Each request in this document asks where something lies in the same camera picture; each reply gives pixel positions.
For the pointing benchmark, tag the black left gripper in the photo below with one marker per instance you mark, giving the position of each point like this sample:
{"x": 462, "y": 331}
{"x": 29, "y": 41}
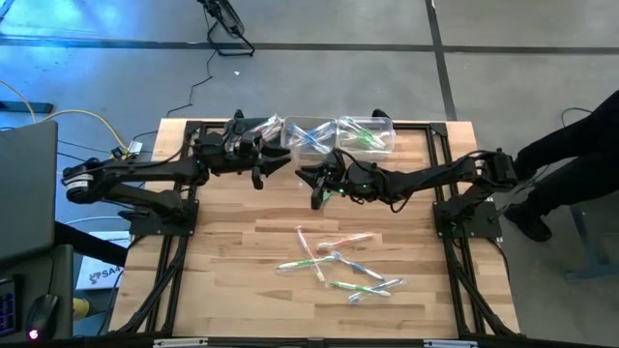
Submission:
{"x": 227, "y": 152}

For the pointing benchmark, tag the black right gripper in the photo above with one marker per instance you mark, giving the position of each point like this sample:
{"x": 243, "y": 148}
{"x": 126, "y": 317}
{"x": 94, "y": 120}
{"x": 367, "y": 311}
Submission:
{"x": 362, "y": 181}

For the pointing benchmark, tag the orange toothbrush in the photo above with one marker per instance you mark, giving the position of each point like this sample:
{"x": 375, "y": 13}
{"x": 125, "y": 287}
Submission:
{"x": 345, "y": 240}
{"x": 308, "y": 251}
{"x": 274, "y": 136}
{"x": 268, "y": 126}

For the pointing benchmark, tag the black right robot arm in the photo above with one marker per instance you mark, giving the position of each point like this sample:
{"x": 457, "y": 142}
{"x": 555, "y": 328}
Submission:
{"x": 435, "y": 176}

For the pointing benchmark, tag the green cloth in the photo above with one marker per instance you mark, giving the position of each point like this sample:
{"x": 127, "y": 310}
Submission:
{"x": 330, "y": 195}

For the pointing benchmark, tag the dark grey plastic bin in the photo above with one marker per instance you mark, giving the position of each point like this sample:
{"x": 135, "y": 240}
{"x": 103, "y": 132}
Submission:
{"x": 279, "y": 145}

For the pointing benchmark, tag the light grey plastic bin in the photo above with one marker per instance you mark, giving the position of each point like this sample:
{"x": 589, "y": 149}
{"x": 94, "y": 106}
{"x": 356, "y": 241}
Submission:
{"x": 287, "y": 123}

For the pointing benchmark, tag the small black rounded object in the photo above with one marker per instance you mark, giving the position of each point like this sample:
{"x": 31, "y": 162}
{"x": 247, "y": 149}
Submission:
{"x": 380, "y": 114}
{"x": 238, "y": 113}

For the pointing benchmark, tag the clear plastic bin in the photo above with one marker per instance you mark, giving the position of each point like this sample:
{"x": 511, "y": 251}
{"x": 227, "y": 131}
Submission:
{"x": 387, "y": 123}

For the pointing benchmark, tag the white power adapter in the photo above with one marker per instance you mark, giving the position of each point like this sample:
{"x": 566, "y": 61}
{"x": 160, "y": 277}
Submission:
{"x": 135, "y": 145}

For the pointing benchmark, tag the black diagonal strut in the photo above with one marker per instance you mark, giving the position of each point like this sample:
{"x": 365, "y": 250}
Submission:
{"x": 92, "y": 244}

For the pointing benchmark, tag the white printed cardboard box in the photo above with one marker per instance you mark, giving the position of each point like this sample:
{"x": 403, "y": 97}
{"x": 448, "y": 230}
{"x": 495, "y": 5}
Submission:
{"x": 99, "y": 278}

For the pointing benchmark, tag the yellow object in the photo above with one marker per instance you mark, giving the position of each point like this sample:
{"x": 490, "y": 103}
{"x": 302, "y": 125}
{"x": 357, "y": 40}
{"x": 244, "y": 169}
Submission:
{"x": 81, "y": 308}

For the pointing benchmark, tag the dark side desk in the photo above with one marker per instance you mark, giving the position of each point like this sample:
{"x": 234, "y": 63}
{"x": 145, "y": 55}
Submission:
{"x": 53, "y": 270}

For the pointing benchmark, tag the grey computer monitor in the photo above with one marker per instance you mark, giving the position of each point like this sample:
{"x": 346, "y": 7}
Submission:
{"x": 26, "y": 193}

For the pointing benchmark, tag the black flat bar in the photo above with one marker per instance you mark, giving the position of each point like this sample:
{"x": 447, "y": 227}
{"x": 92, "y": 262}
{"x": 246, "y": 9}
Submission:
{"x": 26, "y": 107}

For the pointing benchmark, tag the black computer mouse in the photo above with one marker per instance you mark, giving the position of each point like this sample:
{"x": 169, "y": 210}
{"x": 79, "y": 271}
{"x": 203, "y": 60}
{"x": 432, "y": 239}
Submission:
{"x": 42, "y": 314}

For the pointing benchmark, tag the person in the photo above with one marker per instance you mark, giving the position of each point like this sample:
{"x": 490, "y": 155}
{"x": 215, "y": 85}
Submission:
{"x": 580, "y": 150}

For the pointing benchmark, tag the backlit black keyboard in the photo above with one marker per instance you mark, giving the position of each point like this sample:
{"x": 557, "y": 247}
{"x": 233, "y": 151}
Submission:
{"x": 8, "y": 309}

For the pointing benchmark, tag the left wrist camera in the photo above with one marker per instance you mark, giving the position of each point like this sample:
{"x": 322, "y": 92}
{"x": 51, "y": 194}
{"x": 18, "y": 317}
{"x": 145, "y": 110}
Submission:
{"x": 249, "y": 142}

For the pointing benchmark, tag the white metal bracket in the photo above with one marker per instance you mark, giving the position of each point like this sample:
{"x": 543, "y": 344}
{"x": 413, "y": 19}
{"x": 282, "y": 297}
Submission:
{"x": 181, "y": 343}
{"x": 450, "y": 344}

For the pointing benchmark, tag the grey steel table frame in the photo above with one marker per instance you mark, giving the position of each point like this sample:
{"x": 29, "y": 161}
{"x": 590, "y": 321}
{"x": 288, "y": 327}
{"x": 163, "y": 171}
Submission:
{"x": 587, "y": 241}

